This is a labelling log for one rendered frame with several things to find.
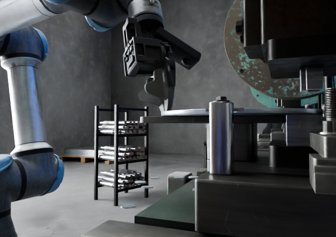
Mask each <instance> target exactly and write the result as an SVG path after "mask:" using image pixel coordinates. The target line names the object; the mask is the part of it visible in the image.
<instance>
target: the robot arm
mask: <svg viewBox="0 0 336 237"><path fill-rule="evenodd" d="M67 11H74V12H76V13H79V14H81V15H83V16H85V18H86V20H87V22H88V23H89V25H90V26H91V27H93V28H94V29H95V30H96V31H98V32H105V31H107V30H109V29H112V28H114V27H115V26H117V25H118V24H119V23H121V22H122V21H124V20H125V19H126V22H125V24H124V25H123V27H122V28H123V37H124V46H125V52H124V54H123V62H124V72H125V77H134V78H135V77H145V76H148V77H150V78H148V79H147V81H146V84H145V86H144V90H142V91H140V92H139V93H138V97H139V99H140V100H141V101H143V102H146V103H150V104H153V105H157V106H158V107H159V109H160V111H161V112H164V111H170V110H171V109H172V106H173V100H174V93H175V86H176V65H175V62H176V63H178V64H180V65H181V66H183V67H184V68H186V69H188V70H190V69H191V68H192V67H193V66H194V65H195V64H196V63H198V62H199V61H200V58H201V53H200V52H199V51H197V50H195V49H194V48H192V47H191V46H189V45H188V44H186V43H185V42H183V41H182V40H180V39H179V38H177V37H176V36H174V35H173V34H171V33H170V32H168V31H167V30H165V29H164V18H163V12H162V7H161V0H0V61H1V66H2V67H3V68H4V69H6V70H7V74H8V83H9V92H10V102H11V111H12V120H13V130H14V139H15V149H14V150H13V151H12V152H11V154H10V155H9V154H0V237H18V234H17V232H16V231H15V227H14V223H13V220H12V217H11V203H12V202H16V201H20V200H25V199H29V198H33V197H38V196H39V197H40V196H44V195H46V194H49V193H52V192H54V191H55V190H57V189H58V187H59V186H60V184H61V183H62V181H63V178H64V172H65V168H64V163H63V161H62V159H61V158H60V157H59V156H58V155H56V154H54V150H53V147H52V146H50V145H49V144H48V143H47V138H46V130H45V122H44V114H43V106H42V98H41V89H40V81H39V73H38V69H39V68H40V67H41V66H42V62H43V61H44V60H45V59H46V57H47V53H48V42H47V39H46V37H45V35H44V34H43V33H42V32H41V31H40V30H39V29H37V28H34V27H32V26H31V25H33V24H36V23H38V22H41V21H43V20H46V19H49V18H51V17H54V16H56V15H59V14H62V13H64V12H67ZM126 64H127V67H126Z"/></svg>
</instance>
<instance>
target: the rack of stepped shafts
mask: <svg viewBox="0 0 336 237"><path fill-rule="evenodd" d="M99 111H106V112H114V120H104V121H101V122H100V124H104V125H102V126H99ZM129 111H144V116H145V117H148V116H149V107H148V106H145V107H144V108H128V107H119V104H115V105H114V109H105V108H99V106H95V115H94V200H98V188H100V187H105V186H106V187H110V188H114V199H113V205H114V206H118V193H119V192H124V193H128V190H132V189H137V188H141V187H142V186H148V185H149V123H144V125H141V124H142V123H140V121H135V120H129ZM119 112H125V120H119ZM99 128H102V129H99ZM99 136H114V145H108V146H107V145H106V146H102V147H101V149H104V150H103V151H99ZM140 136H144V151H141V150H142V149H143V148H142V147H141V146H136V145H129V137H140ZM119 137H124V145H123V144H120V145H119ZM99 153H100V154H101V155H99ZM142 154H144V155H142ZM141 158H143V159H141ZM103 161H114V169H111V170H110V171H101V172H100V173H101V174H104V175H103V176H98V165H99V162H103ZM137 162H144V176H141V175H142V173H141V172H136V171H134V170H128V164H129V163H137ZM122 164H124V169H121V168H119V165H122ZM98 178H99V179H101V180H99V181H98ZM135 181H145V183H144V184H142V183H135ZM138 184H139V185H138ZM144 197H145V198H148V197H149V189H148V188H145V189H144Z"/></svg>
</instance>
